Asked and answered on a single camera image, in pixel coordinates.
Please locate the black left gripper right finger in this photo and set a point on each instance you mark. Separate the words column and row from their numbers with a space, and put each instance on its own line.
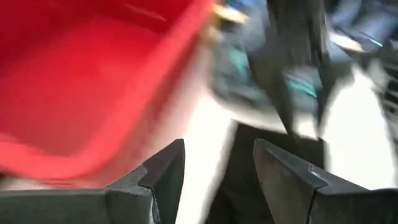
column 280, row 180

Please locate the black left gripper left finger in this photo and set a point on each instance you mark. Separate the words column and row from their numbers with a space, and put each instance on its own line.
column 168, row 174

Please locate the black garment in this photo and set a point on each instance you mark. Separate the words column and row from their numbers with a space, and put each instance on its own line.
column 245, row 174

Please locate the turquoise garment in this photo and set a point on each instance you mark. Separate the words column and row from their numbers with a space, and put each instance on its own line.
column 303, row 87

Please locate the grey striped garment with label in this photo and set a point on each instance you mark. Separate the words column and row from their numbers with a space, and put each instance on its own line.
column 300, row 74

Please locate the red plastic laundry bin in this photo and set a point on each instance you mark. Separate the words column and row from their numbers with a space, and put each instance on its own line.
column 77, row 77

